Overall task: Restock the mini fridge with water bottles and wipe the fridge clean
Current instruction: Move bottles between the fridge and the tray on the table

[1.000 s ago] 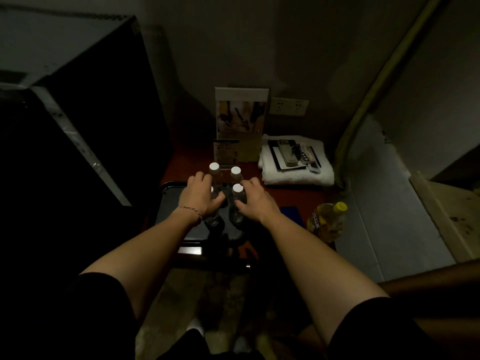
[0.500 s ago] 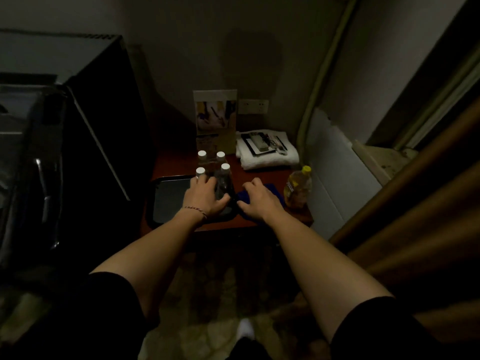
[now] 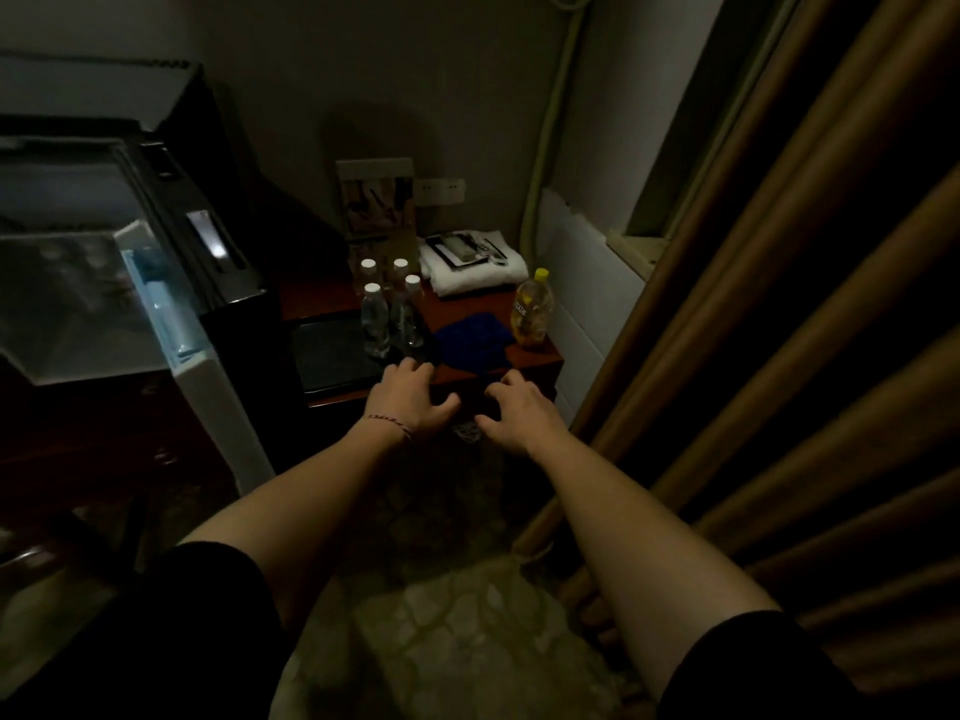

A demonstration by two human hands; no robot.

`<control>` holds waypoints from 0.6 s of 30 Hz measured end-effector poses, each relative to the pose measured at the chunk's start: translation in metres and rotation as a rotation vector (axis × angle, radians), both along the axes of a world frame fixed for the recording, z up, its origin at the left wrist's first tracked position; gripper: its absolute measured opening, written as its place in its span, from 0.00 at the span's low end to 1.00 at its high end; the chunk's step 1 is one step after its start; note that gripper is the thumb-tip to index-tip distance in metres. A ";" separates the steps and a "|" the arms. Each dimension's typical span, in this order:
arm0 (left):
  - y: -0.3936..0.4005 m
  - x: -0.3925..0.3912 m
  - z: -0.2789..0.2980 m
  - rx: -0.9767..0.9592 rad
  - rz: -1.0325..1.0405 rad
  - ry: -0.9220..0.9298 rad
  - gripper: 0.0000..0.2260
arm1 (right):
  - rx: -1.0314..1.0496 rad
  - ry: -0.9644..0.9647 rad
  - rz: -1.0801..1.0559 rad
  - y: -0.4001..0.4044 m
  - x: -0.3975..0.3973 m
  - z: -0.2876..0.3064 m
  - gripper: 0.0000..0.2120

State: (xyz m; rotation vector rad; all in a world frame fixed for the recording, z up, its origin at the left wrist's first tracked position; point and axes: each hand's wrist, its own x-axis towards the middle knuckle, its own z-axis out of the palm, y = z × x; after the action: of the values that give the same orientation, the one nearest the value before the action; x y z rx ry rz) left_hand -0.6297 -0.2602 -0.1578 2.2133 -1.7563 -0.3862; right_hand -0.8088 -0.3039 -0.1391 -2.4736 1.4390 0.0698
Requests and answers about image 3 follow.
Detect person's left hand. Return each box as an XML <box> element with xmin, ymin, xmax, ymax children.
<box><xmin>363</xmin><ymin>357</ymin><xmax>463</xmax><ymax>443</ymax></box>

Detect person's right hand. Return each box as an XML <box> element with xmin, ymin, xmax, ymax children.
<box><xmin>473</xmin><ymin>369</ymin><xmax>571</xmax><ymax>460</ymax></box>

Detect black mini fridge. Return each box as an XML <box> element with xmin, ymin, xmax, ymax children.
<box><xmin>0</xmin><ymin>51</ymin><xmax>309</xmax><ymax>496</ymax></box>

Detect person's right forearm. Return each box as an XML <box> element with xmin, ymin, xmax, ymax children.
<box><xmin>528</xmin><ymin>434</ymin><xmax>781</xmax><ymax>698</ymax></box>

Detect person's left forearm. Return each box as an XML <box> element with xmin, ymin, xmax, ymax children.
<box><xmin>179</xmin><ymin>423</ymin><xmax>412</xmax><ymax>631</ymax></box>

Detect yellow capped liquid bottle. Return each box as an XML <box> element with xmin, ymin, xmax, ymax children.
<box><xmin>509</xmin><ymin>267</ymin><xmax>556</xmax><ymax>348</ymax></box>

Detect person's black right sleeve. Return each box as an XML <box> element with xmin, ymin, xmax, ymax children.
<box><xmin>656</xmin><ymin>610</ymin><xmax>871</xmax><ymax>720</ymax></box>

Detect person's black sleeve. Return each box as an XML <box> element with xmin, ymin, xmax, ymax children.
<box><xmin>656</xmin><ymin>610</ymin><xmax>871</xmax><ymax>720</ymax></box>
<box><xmin>0</xmin><ymin>541</ymin><xmax>294</xmax><ymax>720</ymax></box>

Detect person's black left sleeve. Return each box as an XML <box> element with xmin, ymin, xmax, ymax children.
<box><xmin>0</xmin><ymin>541</ymin><xmax>294</xmax><ymax>720</ymax></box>

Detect blue cloth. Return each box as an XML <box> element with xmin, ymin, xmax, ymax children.
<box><xmin>433</xmin><ymin>312</ymin><xmax>515</xmax><ymax>374</ymax></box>

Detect black serving tray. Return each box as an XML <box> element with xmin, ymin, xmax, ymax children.
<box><xmin>290</xmin><ymin>310</ymin><xmax>444</xmax><ymax>398</ymax></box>

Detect red wooden side cabinet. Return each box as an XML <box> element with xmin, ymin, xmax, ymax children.
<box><xmin>277</xmin><ymin>273</ymin><xmax>565</xmax><ymax>473</ymax></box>

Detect white folded towel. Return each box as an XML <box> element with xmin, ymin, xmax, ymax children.
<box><xmin>417</xmin><ymin>230</ymin><xmax>530</xmax><ymax>299</ymax></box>

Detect remote controls on black folder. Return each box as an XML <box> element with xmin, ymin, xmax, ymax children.
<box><xmin>425</xmin><ymin>233</ymin><xmax>489</xmax><ymax>269</ymax></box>

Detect wooden window sill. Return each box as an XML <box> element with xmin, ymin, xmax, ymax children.
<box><xmin>605</xmin><ymin>230</ymin><xmax>669</xmax><ymax>282</ymax></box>

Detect printed brochure stand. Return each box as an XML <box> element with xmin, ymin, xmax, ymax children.
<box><xmin>335</xmin><ymin>157</ymin><xmax>418</xmax><ymax>245</ymax></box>

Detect light blue door rack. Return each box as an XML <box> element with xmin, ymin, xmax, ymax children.
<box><xmin>119</xmin><ymin>239</ymin><xmax>208</xmax><ymax>368</ymax></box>

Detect brown curtain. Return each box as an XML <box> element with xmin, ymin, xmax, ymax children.
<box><xmin>513</xmin><ymin>0</ymin><xmax>960</xmax><ymax>698</ymax></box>

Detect braided wrist bracelet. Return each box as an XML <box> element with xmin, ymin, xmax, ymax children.
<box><xmin>361</xmin><ymin>413</ymin><xmax>414</xmax><ymax>445</ymax></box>

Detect white wall panel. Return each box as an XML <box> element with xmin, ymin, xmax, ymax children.
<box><xmin>533</xmin><ymin>188</ymin><xmax>646</xmax><ymax>425</ymax></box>

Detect white double wall socket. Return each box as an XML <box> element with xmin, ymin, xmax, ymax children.
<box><xmin>413</xmin><ymin>177</ymin><xmax>466</xmax><ymax>209</ymax></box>

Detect green wall pipe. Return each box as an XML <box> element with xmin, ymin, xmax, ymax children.
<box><xmin>517</xmin><ymin>6</ymin><xmax>590</xmax><ymax>267</ymax></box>

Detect green window frame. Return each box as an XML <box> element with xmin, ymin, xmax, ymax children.
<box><xmin>626</xmin><ymin>0</ymin><xmax>808</xmax><ymax>241</ymax></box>

